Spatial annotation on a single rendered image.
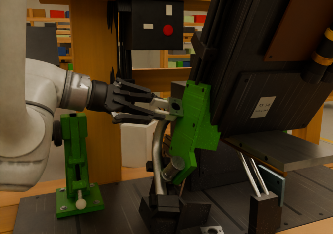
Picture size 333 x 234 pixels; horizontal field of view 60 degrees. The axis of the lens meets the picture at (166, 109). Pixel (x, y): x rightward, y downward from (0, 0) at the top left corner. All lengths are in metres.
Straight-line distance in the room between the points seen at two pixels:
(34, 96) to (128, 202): 0.45
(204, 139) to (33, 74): 0.42
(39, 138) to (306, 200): 0.79
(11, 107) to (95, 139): 0.56
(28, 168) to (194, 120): 0.38
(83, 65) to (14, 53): 0.53
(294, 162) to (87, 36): 0.70
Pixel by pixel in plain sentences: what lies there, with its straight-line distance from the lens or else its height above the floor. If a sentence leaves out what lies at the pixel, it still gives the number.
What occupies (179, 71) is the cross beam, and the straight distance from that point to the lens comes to 1.16.
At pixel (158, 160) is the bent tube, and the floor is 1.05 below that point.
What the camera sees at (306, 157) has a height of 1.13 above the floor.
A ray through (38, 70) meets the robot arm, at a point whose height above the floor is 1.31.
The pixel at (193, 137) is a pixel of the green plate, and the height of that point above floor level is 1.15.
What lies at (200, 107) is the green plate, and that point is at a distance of 0.70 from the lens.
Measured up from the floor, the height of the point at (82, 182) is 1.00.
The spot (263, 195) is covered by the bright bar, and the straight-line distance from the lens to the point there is 0.77.
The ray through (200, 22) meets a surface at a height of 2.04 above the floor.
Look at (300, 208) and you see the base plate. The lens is 0.97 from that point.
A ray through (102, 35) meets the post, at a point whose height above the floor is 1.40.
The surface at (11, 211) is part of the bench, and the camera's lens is 1.02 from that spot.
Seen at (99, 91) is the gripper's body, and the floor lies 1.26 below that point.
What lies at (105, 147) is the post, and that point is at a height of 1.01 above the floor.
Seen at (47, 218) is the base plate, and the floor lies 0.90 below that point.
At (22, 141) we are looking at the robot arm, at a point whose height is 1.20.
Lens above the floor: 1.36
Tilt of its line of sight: 12 degrees down
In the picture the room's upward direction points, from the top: straight up
